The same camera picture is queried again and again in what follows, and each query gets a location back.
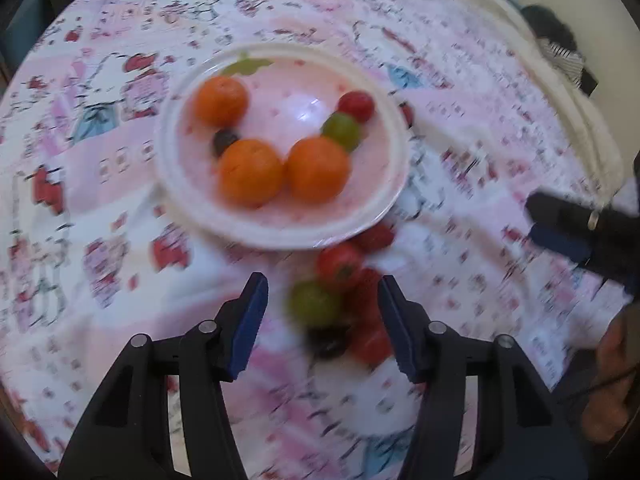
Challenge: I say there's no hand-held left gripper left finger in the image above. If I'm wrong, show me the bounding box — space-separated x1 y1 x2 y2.
57 272 271 480

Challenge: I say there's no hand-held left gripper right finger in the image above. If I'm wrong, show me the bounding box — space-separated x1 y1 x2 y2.
377 275 588 480

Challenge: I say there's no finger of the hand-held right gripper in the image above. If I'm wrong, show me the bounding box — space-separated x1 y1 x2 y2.
526 192 601 236
529 226 594 266

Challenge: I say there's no red cherry tomato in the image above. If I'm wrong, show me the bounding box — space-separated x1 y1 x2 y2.
337 91 376 123
352 222 397 255
316 242 366 293
345 269 388 321
347 320 396 367

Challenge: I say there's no green cherry tomato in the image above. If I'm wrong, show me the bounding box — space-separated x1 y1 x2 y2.
321 112 362 153
287 280 343 325

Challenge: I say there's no dark purple tomato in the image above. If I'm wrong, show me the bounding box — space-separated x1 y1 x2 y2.
305 325 352 360

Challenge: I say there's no pink strawberry print bowl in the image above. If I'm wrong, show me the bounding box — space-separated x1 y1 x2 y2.
154 42 411 251

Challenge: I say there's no orange mandarin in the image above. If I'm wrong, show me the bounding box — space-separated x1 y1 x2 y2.
217 139 286 208
192 76 250 128
285 136 352 205

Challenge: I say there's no person's right hand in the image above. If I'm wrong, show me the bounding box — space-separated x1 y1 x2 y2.
584 305 640 443

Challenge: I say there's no cream floral quilt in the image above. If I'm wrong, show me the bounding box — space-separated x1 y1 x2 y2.
400 0 626 201

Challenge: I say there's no striped cloth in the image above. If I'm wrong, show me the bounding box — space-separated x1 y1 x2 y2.
542 42 588 88

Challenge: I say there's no pink cat print blanket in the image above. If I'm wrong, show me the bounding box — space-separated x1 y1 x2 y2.
0 0 631 480

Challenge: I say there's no dark cloth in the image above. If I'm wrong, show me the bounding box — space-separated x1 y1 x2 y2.
520 5 576 53

